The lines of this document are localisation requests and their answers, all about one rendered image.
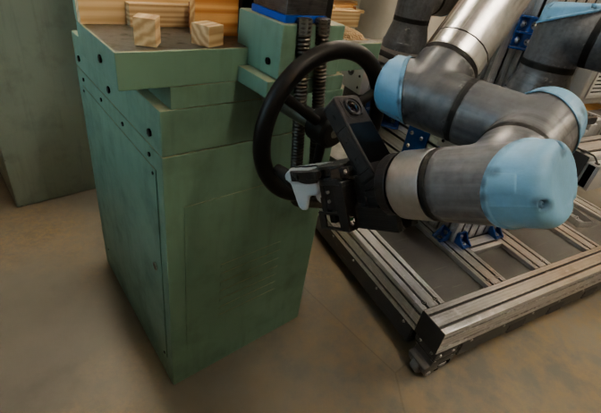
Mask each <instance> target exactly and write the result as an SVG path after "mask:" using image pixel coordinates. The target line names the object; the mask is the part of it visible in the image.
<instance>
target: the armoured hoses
mask: <svg viewBox="0 0 601 413"><path fill-rule="evenodd" d="M312 22H313V19H312V18H310V17H298V18H297V24H298V31H297V32H298V35H297V37H298V38H297V41H298V42H297V47H296V48H297V51H296V53H297V55H296V57H299V56H300V55H302V54H303V53H305V52H306V51H308V50H310V47H309V46H310V45H311V44H310V41H311V39H310V38H311V34H312ZM315 24H316V25H317V31H316V37H317V38H316V41H317V42H316V43H315V44H316V46H318V45H320V44H323V43H325V42H327V41H328V40H329V38H328V37H329V34H330V26H331V19H330V18H327V17H318V18H316V21H315ZM326 64H327V63H324V64H322V65H320V66H318V67H317V68H316V69H314V72H313V73H314V76H313V78H314V79H313V81H314V82H313V83H312V84H313V85H314V86H313V87H312V88H313V90H312V91H313V93H312V95H313V97H312V98H313V99H312V107H311V108H313V109H315V110H316V109H317V108H319V107H324V105H325V104H324V103H325V100H324V99H325V95H326V94H325V92H326V91H325V89H326V87H325V85H326V75H327V73H326V71H327V69H326V67H327V65H326ZM308 76H309V75H307V76H305V77H304V78H303V79H302V80H301V81H300V82H299V83H298V85H297V86H296V87H295V89H294V96H293V97H295V98H296V99H297V100H298V101H299V102H301V103H302V104H303V105H305V106H306V105H307V104H306V102H307V94H308V93H307V91H308V90H307V87H308V80H309V79H308ZM292 121H293V123H292V125H293V126H292V152H291V153H292V154H291V168H293V167H296V166H300V165H303V164H302V163H303V161H302V160H303V154H304V153H303V151H304V146H303V145H304V139H305V137H304V135H305V133H304V132H305V127H303V126H302V125H300V124H299V123H297V122H296V121H294V120H292ZM316 144H317V143H316V142H315V141H313V140H312V139H311V140H310V144H309V145H310V148H309V149H310V151H309V152H310V153H309V164H312V162H313V157H314V153H315V148H316ZM291 203H292V204H293V205H294V206H296V207H299V205H298V202H297V201H291ZM309 207H310V208H322V205H321V203H320V202H319V201H318V200H317V198H313V199H310V200H309Z"/></svg>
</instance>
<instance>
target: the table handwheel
mask: <svg viewBox="0 0 601 413"><path fill-rule="evenodd" d="M339 59H346V60H350V61H353V62H355V63H357V64H358V65H359V66H360V67H361V68H362V69H363V70H364V72H365V73H366V74H367V77H368V81H369V86H370V90H368V91H367V92H366V93H364V94H363V95H362V96H360V97H359V99H360V102H361V103H362V104H363V105H365V104H366V103H367V102H368V101H370V108H369V114H368V116H369V117H370V119H371V121H372V122H373V124H374V125H375V127H376V129H377V131H379V129H380V126H381V123H382V120H383V117H384V113H382V112H380V111H379V110H378V109H377V107H376V105H375V103H376V102H375V100H374V90H375V85H376V82H377V77H378V75H379V73H380V72H381V70H382V68H381V65H380V63H379V61H378V60H377V59H376V57H375V56H374V55H373V54H372V53H371V52H370V51H369V50H368V49H367V48H365V47H364V46H362V45H360V44H358V43H355V42H352V41H348V40H335V41H329V42H325V43H323V44H320V45H318V46H314V47H312V48H311V49H310V50H308V51H306V52H305V53H303V54H302V55H300V56H299V57H297V58H296V59H295V60H294V61H293V62H291V63H290V64H289V65H288V66H287V67H286V68H285V69H284V71H283V72H282V73H281V74H280V75H279V77H278V78H277V79H276V81H275V82H274V84H273V85H272V87H271V89H270V90H269V91H268V93H267V95H266V97H262V96H261V95H260V98H261V99H262V101H263V104H262V106H261V107H260V110H259V113H258V118H257V120H256V124H255V129H254V134H253V144H252V146H253V160H254V165H255V167H256V171H257V173H258V177H259V179H260V180H261V181H262V183H263V184H264V185H265V187H266V188H267V189H268V190H269V191H271V192H272V193H273V194H275V195H276V196H277V197H279V198H283V199H286V200H291V201H297V199H296V197H295V195H294V192H293V190H291V189H290V188H288V187H287V186H286V185H285V184H284V183H283V182H282V181H281V180H280V179H279V178H278V177H277V175H276V174H275V173H274V171H273V169H274V167H273V164H272V159H271V139H272V134H273V130H274V127H275V122H276V119H277V116H278V115H279V113H280V112H281V113H283V114H285V115H286V116H288V117H289V118H291V119H293V120H294V121H296V122H297V123H299V124H300V125H302V126H303V127H305V133H306V135H307V137H308V138H310V139H312V140H313V141H315V142H316V143H317V144H316V148H315V153H314V157H313V162H312V164H316V163H321V162H322V159H323V155H324V152H325V149H326V148H331V147H333V146H335V145H336V144H337V143H339V142H340V141H339V139H338V138H337V136H336V134H335V133H334V130H333V128H332V126H331V124H330V122H329V121H328V119H327V118H326V115H325V113H324V111H323V110H324V107H319V108H317V109H316V110H315V109H313V108H311V107H310V106H308V105H306V106H305V105H303V104H302V103H301V102H299V101H298V100H297V99H296V98H295V97H293V96H292V95H291V92H292V91H293V89H294V88H295V87H296V86H297V85H298V83H299V82H300V81H301V80H302V79H303V78H304V77H305V76H307V75H308V74H309V73H310V72H312V71H313V70H314V69H316V68H317V67H318V66H320V65H322V64H324V63H327V62H330V61H333V60H339Z"/></svg>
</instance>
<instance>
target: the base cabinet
mask: <svg viewBox="0 0 601 413"><path fill-rule="evenodd" d="M77 72H78V77H79V83H80V93H81V99H82V104H83V111H84V116H85V122H86V128H87V133H88V139H89V150H90V155H91V162H92V167H93V173H94V179H95V184H96V190H97V201H98V206H99V213H100V218H101V223H102V230H103V235H104V241H105V247H106V257H107V261H108V263H109V265H110V266H111V268H112V270H113V271H114V274H115V276H116V278H117V280H118V282H119V283H120V285H121V286H122V288H123V291H124V293H125V295H126V297H127V299H128V301H130V303H131V306H132V308H133V310H134V312H135V314H136V316H137V318H138V319H139V320H140V323H141V325H142V327H143V329H144V331H145V333H146V334H147V336H148V338H149V340H150V342H151V344H152V346H153V348H154V349H155V351H156V353H157V355H158V357H159V359H160V361H161V363H162V364H163V366H164V368H165V371H166V373H167V374H168V376H169V378H170V379H171V381H172V383H173V385H175V384H177V383H179V382H180V381H182V380H184V379H186V378H187V377H189V376H191V375H194V374H195V373H197V372H198V371H200V370H202V369H204V368H205V367H208V366H210V365H212V364H213V363H215V362H217V361H218V360H220V359H221V358H224V357H226V356H228V355H229V354H231V353H233V352H235V351H236V350H238V349H240V348H242V347H244V346H245V345H247V344H249V343H251V342H253V341H255V340H256V339H258V338H260V337H261V336H263V335H265V334H267V333H269V332H271V331H273V330H274V329H276V328H278V327H279V326H281V325H284V324H286V323H287V322H289V321H291V320H293V319H294V318H295V317H297V316H298V313H299V309H300V304H301V296H302V292H303V287H304V283H305V278H306V273H307V269H308V264H309V256H310V251H311V247H312V242H313V238H314V233H315V229H316V225H317V217H318V212H319V208H310V207H309V208H308V209H307V210H302V209H301V208H300V207H297V206H294V205H293V204H292V203H291V200H286V199H283V198H279V197H277V196H276V195H275V194H273V193H272V192H271V191H269V190H268V189H267V188H266V187H265V185H264V184H263V183H262V181H261V180H260V179H259V177H258V173H257V171H256V167H255V165H254V160H253V146H252V144H253V139H252V140H247V141H243V142H238V143H233V144H229V145H224V146H220V147H211V148H206V149H201V150H197V151H192V152H188V153H183V154H179V155H174V156H166V157H161V156H160V155H159V154H158V153H157V152H156V150H155V149H154V148H153V147H152V146H151V145H150V144H149V143H148V142H147V141H146V140H145V139H144V137H143V136H142V135H141V134H140V133H139V132H138V131H137V130H136V129H135V128H134V126H133V125H132V124H131V123H130V122H129V121H128V120H127V119H126V118H125V117H124V115H123V114H122V113H121V112H120V111H119V110H118V109H117V108H116V107H115V106H114V104H113V103H112V102H111V101H110V100H109V99H108V98H107V97H106V96H105V94H104V93H103V92H102V91H101V90H100V89H99V88H98V87H97V86H96V85H95V83H94V82H93V81H92V80H91V79H90V78H89V77H88V76H87V75H86V74H85V72H84V71H83V70H82V69H81V68H80V67H79V66H78V65H77ZM291 152H292V132H287V133H283V134H278V135H274V136H272V139H271V159H272V164H273V167H275V166H276V165H277V164H280V165H282V166H284V167H286V168H288V169H290V168H291V154H292V153H291Z"/></svg>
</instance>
